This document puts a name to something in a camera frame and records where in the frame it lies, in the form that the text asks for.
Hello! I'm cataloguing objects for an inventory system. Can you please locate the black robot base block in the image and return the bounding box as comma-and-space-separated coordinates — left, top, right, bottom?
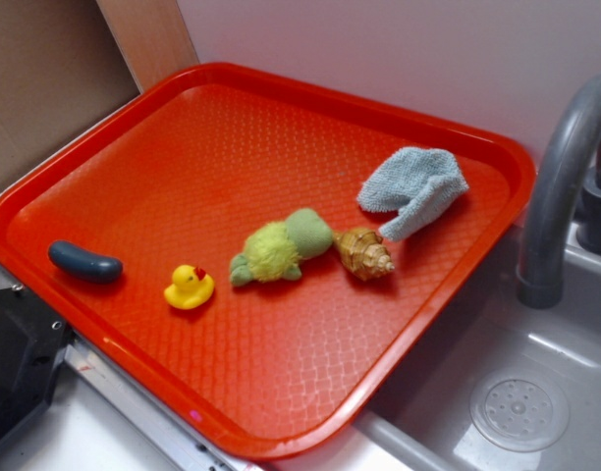
0, 284, 72, 448

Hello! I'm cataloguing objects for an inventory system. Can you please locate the brown conch seashell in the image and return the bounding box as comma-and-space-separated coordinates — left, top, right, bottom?
333, 227, 395, 281

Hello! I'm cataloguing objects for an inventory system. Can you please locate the orange plastic tray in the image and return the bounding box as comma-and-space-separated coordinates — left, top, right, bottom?
0, 64, 535, 461

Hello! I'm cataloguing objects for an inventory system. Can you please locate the dark grey faucet handle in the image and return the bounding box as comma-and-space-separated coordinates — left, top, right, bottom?
576, 142, 601, 254

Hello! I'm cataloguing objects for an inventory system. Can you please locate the grey toy sink basin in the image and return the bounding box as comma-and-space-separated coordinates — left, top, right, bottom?
356, 230, 601, 470

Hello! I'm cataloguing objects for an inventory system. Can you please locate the yellow rubber duck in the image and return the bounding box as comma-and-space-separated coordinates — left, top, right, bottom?
163, 265, 215, 310

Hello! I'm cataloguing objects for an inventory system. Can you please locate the grey toy faucet spout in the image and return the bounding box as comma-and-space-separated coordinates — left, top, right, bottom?
517, 74, 601, 308

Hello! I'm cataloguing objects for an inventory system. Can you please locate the aluminium rail with screws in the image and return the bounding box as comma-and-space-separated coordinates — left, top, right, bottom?
0, 266, 255, 470

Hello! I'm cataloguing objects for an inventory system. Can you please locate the dark grey toy sausage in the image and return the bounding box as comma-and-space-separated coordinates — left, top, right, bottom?
48, 240, 124, 284

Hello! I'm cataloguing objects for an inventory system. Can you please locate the light blue microfibre cloth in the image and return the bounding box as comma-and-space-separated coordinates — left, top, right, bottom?
356, 147, 469, 241

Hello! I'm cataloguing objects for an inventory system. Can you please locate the green plush animal toy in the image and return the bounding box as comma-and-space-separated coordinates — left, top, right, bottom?
229, 208, 334, 288

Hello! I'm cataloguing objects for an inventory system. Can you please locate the brown cardboard panel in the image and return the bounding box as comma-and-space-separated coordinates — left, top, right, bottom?
0, 1, 138, 192

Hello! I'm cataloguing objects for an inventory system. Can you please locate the light wooden board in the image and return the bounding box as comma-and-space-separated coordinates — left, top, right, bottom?
97, 0, 199, 92

